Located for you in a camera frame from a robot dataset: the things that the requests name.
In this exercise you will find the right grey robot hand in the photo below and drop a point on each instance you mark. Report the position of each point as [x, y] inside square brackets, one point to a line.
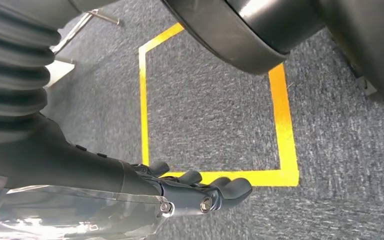
[62, 172]

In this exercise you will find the stainless steel workbench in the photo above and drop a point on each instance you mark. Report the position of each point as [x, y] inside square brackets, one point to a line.
[76, 30]

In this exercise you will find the yellow floor tape square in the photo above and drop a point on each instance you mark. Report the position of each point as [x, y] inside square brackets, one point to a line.
[284, 132]

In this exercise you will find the dark robot leg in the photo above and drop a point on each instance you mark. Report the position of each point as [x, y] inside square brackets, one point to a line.
[245, 33]

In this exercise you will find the dark robot body shell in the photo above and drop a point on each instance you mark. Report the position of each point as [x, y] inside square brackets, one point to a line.
[371, 43]

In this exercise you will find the white panel post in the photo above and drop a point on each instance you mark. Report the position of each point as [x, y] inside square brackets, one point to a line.
[59, 73]

